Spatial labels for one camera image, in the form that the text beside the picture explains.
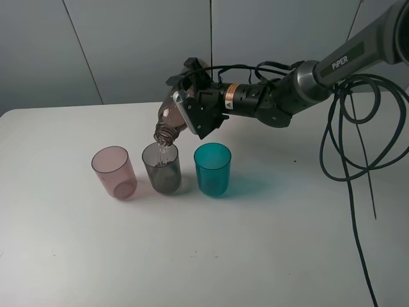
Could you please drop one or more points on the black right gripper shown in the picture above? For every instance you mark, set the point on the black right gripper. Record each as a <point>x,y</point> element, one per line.
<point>250,100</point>

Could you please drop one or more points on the brown translucent water bottle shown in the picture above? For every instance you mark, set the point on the brown translucent water bottle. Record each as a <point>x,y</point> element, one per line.
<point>170,120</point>

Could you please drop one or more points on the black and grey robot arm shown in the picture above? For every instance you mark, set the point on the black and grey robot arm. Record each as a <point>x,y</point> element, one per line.
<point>307,83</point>

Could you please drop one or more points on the teal translucent plastic cup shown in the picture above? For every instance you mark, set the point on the teal translucent plastic cup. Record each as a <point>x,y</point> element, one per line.
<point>212,162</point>

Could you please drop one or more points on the grey translucent plastic cup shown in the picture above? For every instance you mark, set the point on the grey translucent plastic cup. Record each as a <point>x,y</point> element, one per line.
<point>163,167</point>

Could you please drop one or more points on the pink translucent plastic cup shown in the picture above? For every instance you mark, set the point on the pink translucent plastic cup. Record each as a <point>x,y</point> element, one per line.
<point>114,169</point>

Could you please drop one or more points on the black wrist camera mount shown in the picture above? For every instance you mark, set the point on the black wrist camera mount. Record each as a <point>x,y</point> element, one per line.
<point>202,113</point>

